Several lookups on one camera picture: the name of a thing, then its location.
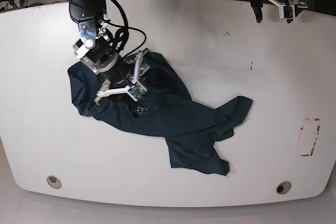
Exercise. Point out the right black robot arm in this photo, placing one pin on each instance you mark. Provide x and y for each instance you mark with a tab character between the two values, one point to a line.
92	20

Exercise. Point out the red tape rectangle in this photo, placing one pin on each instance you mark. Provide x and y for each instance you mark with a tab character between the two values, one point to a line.
309	132

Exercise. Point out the table grommet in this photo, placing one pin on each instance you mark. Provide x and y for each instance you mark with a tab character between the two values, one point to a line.
283	187
54	182

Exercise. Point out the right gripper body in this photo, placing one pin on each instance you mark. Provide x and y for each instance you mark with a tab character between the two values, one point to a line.
102	59

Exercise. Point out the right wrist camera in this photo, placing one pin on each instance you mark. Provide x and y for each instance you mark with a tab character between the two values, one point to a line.
137	91

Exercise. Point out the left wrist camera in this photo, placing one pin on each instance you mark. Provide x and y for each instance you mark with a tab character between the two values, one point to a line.
288	12

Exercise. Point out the dark teal T-shirt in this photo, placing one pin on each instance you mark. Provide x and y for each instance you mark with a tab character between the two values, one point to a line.
167	110

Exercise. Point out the right table grommet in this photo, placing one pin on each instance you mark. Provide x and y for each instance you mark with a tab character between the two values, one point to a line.
283	187

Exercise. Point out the left table grommet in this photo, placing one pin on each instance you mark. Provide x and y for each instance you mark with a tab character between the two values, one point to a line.
54	182

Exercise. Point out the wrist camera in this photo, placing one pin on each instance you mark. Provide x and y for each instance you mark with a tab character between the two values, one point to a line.
137	91
288	12

